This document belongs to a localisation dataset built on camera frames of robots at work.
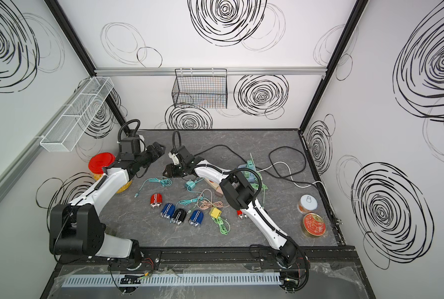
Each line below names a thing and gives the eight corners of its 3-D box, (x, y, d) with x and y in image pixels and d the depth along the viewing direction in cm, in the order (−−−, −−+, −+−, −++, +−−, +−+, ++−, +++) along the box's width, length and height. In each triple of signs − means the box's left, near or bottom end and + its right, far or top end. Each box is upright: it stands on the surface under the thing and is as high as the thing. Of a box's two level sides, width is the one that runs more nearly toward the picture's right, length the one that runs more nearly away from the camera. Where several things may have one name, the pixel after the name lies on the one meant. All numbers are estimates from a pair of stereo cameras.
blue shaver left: (161, 218, 85) (159, 216, 83) (164, 205, 90) (162, 203, 88) (173, 218, 85) (172, 216, 83) (175, 205, 90) (174, 203, 88)
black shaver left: (171, 222, 84) (170, 220, 82) (177, 209, 88) (176, 207, 86) (182, 225, 84) (181, 223, 82) (187, 212, 87) (187, 210, 86)
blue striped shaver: (188, 223, 84) (187, 221, 82) (193, 209, 88) (193, 207, 86) (200, 227, 83) (199, 225, 81) (205, 213, 87) (205, 211, 85)
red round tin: (304, 236, 81) (307, 234, 78) (299, 216, 87) (302, 213, 84) (325, 236, 81) (329, 234, 78) (318, 216, 87) (322, 213, 84)
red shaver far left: (150, 207, 90) (148, 204, 87) (153, 196, 93) (151, 193, 91) (160, 207, 90) (158, 204, 87) (163, 196, 93) (161, 193, 91)
